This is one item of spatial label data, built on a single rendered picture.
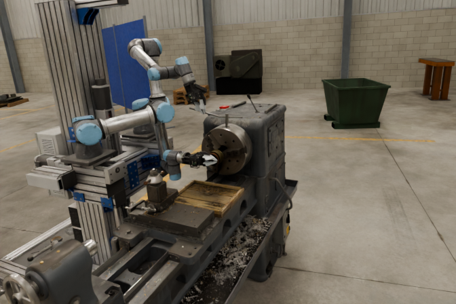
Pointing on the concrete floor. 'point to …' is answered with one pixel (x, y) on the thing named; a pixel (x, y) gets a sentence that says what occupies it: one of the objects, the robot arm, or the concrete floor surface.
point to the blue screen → (125, 63)
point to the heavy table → (437, 77)
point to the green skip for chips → (354, 102)
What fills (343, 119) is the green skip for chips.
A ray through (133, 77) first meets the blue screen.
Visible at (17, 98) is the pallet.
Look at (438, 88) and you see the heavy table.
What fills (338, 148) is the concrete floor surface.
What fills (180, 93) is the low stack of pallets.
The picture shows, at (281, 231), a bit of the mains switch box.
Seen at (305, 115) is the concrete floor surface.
